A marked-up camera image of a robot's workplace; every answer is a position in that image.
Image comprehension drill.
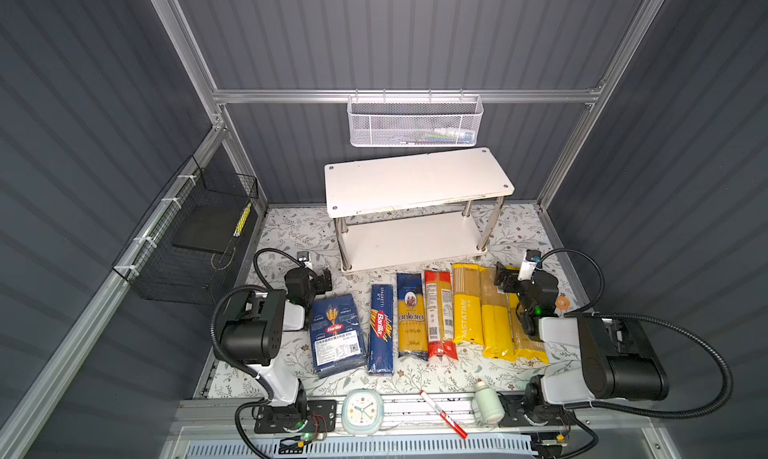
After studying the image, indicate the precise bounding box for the red spaghetti bag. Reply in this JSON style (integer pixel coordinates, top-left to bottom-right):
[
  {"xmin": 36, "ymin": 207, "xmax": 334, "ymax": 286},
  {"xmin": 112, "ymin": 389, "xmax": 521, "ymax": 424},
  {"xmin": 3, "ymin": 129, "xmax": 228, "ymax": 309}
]
[{"xmin": 424, "ymin": 270, "xmax": 458, "ymax": 360}]

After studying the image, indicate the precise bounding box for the small white bottle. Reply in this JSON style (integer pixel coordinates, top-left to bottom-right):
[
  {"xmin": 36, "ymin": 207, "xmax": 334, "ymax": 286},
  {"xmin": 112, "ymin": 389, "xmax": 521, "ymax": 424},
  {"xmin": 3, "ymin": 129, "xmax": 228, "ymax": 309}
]
[{"xmin": 471, "ymin": 379, "xmax": 505, "ymax": 425}]

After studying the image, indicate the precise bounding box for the yellow pastatime bag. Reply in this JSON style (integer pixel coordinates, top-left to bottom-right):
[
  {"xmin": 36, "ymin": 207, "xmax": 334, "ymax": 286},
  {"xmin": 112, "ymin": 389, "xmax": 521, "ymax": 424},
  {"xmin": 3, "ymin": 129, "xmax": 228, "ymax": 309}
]
[
  {"xmin": 480, "ymin": 268, "xmax": 514, "ymax": 362},
  {"xmin": 508, "ymin": 293, "xmax": 549, "ymax": 365},
  {"xmin": 452, "ymin": 264, "xmax": 484, "ymax": 346}
]

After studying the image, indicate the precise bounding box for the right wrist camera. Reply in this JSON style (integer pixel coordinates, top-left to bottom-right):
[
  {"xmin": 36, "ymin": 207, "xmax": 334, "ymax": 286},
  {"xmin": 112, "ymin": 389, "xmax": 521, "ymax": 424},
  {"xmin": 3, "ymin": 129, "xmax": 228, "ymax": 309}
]
[{"xmin": 518, "ymin": 249, "xmax": 542, "ymax": 281}]

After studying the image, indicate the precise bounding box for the white two-tier shelf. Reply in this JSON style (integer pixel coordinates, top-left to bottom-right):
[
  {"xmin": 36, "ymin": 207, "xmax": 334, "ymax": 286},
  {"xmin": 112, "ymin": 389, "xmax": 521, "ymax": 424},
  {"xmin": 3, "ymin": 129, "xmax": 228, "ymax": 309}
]
[{"xmin": 324, "ymin": 148, "xmax": 515, "ymax": 274}]

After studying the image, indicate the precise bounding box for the blue yellow spaghetti bag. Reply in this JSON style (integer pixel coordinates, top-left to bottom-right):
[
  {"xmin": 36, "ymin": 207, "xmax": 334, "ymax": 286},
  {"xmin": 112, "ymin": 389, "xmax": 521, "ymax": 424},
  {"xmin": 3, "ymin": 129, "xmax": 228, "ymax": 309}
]
[{"xmin": 397, "ymin": 273, "xmax": 428, "ymax": 361}]

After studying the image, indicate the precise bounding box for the white wire mesh basket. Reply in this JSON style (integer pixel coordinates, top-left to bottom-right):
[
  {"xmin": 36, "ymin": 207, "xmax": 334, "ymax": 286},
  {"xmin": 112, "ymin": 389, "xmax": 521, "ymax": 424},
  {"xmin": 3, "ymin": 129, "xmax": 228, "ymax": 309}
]
[{"xmin": 346, "ymin": 93, "xmax": 484, "ymax": 148}]

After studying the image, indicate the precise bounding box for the yellow green brush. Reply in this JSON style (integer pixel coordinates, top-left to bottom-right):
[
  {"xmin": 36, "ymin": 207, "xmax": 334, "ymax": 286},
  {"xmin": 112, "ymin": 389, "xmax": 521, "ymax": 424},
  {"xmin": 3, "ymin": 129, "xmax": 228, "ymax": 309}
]
[{"xmin": 233, "ymin": 202, "xmax": 252, "ymax": 238}]

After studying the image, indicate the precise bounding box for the floral table mat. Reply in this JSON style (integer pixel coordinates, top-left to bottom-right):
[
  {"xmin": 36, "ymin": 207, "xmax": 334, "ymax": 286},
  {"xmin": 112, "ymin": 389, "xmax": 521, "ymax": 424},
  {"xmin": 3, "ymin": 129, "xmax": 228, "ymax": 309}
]
[{"xmin": 206, "ymin": 203, "xmax": 580, "ymax": 399}]

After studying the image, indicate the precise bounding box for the blue Barilla pasta box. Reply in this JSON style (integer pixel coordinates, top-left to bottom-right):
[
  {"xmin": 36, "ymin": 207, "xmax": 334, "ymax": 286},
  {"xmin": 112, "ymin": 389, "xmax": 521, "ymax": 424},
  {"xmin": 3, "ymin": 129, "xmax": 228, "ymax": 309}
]
[{"xmin": 309, "ymin": 294, "xmax": 367, "ymax": 378}]

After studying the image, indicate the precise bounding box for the mint alarm clock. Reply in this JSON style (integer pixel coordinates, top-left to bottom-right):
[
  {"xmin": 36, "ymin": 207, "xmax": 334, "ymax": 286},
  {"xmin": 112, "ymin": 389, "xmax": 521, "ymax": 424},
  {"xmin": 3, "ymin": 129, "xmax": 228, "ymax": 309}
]
[{"xmin": 340, "ymin": 389, "xmax": 384, "ymax": 436}]

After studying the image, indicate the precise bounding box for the blue Barilla spaghetti box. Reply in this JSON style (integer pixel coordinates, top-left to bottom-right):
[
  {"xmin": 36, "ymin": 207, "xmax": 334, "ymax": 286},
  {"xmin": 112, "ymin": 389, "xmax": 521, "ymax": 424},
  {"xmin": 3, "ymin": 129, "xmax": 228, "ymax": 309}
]
[{"xmin": 367, "ymin": 284, "xmax": 395, "ymax": 376}]

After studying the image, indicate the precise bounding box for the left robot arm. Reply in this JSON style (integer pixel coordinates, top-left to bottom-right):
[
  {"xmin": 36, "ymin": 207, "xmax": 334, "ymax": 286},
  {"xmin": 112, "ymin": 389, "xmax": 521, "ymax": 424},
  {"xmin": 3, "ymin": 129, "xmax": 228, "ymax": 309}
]
[{"xmin": 209, "ymin": 248, "xmax": 332, "ymax": 431}]

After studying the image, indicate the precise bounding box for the white slotted cable duct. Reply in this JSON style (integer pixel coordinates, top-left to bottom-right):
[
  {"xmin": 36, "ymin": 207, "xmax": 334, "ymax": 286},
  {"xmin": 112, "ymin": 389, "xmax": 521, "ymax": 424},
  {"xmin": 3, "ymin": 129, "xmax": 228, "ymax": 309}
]
[{"xmin": 179, "ymin": 433, "xmax": 541, "ymax": 459}]

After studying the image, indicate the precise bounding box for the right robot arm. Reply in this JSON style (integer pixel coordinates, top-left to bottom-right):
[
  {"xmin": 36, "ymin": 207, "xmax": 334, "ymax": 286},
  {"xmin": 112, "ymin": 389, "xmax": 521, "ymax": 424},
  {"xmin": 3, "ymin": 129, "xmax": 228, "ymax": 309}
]
[{"xmin": 494, "ymin": 249, "xmax": 734, "ymax": 422}]

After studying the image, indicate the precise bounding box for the black wire basket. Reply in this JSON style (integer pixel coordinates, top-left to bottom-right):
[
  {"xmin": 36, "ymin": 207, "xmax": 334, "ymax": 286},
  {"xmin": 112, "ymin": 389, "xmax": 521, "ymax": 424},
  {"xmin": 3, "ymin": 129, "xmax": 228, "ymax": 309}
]
[{"xmin": 113, "ymin": 159, "xmax": 260, "ymax": 305}]

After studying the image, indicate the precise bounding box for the orange round sticker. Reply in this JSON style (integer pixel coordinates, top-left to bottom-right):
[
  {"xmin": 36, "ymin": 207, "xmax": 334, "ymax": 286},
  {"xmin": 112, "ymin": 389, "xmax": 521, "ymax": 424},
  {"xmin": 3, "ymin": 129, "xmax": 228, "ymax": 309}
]
[{"xmin": 555, "ymin": 296, "xmax": 571, "ymax": 313}]

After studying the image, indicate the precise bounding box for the red white marker pen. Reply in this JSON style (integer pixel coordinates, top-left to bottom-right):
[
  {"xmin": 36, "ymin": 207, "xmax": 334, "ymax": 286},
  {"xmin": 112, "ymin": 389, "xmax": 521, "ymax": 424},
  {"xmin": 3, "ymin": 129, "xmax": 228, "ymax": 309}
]
[{"xmin": 419, "ymin": 390, "xmax": 468, "ymax": 440}]

